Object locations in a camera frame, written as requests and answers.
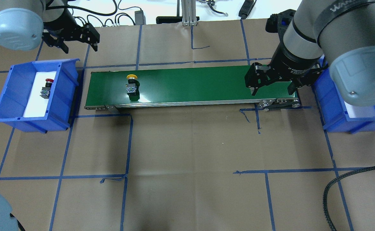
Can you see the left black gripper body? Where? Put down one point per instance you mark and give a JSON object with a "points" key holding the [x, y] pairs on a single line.
{"points": [[60, 28]]}

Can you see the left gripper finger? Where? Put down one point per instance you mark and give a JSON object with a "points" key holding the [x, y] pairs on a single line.
{"points": [[89, 35], [51, 41]]}

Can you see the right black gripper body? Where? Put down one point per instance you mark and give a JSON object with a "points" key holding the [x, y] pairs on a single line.
{"points": [[290, 65]]}

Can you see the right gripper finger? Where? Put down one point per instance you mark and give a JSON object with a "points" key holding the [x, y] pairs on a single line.
{"points": [[260, 75], [298, 83]]}

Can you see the red mushroom push button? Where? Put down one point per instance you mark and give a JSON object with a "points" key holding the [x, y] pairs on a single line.
{"points": [[45, 91]]}

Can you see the yellow mushroom push button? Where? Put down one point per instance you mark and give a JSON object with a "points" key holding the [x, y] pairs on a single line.
{"points": [[133, 85]]}

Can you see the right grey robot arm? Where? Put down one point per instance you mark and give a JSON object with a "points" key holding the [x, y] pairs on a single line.
{"points": [[338, 35]]}

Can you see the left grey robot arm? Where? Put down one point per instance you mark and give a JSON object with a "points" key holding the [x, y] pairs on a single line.
{"points": [[24, 24]]}

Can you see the green conveyor belt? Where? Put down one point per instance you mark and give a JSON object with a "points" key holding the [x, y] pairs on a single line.
{"points": [[180, 87]]}

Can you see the right blue plastic bin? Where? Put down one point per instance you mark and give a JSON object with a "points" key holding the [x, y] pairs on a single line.
{"points": [[338, 115]]}

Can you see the blue plastic bin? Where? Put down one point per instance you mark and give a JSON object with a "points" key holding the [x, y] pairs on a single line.
{"points": [[338, 115], [17, 88]]}

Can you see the black power adapter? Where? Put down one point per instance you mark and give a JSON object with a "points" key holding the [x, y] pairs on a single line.
{"points": [[139, 17]]}

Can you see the white foam pad right bin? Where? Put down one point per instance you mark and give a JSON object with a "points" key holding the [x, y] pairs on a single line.
{"points": [[358, 111]]}

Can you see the white foam pad bin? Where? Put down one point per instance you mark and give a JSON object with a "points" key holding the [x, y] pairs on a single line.
{"points": [[358, 111], [36, 105]]}

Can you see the white foam pad left bin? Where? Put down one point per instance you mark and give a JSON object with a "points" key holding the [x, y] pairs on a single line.
{"points": [[36, 105]]}

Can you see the left blue plastic bin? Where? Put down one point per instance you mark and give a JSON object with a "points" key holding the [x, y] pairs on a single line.
{"points": [[17, 88]]}

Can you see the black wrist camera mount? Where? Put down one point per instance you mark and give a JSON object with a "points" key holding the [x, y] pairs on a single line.
{"points": [[279, 21]]}

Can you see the aluminium frame post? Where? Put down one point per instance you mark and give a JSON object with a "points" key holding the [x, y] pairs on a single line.
{"points": [[188, 12]]}

